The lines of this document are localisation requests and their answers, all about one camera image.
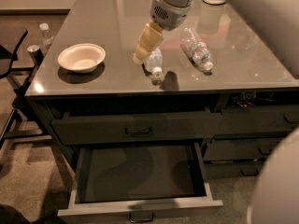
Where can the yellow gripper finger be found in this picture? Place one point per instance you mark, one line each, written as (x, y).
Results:
(150, 39)

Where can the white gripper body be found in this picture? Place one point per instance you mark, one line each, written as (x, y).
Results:
(169, 16)

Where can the blue label plastic bottle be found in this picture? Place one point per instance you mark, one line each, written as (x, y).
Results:
(154, 63)

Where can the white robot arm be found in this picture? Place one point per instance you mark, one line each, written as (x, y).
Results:
(276, 196)

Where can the clear plastic bottle red label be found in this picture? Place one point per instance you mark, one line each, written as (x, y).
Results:
(196, 49)

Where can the dark top drawer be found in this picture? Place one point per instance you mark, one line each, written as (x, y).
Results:
(79, 130)

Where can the small bottle on chair side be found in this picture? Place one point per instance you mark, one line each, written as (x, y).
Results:
(47, 35)

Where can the right middle drawer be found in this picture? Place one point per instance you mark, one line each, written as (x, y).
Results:
(240, 149)

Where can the right top drawer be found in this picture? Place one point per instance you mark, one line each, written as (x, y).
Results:
(259, 119)

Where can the right bottom drawer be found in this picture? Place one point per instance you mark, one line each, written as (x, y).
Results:
(233, 169)

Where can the open middle drawer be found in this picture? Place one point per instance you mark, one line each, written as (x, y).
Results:
(139, 183)

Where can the white paper bowl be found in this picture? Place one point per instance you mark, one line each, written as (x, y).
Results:
(81, 58)

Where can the dark cabinet counter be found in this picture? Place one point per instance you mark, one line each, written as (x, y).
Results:
(246, 73)

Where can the metal can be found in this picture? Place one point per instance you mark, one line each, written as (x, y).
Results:
(36, 54)

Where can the black chair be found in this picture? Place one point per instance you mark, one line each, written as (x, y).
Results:
(19, 78)

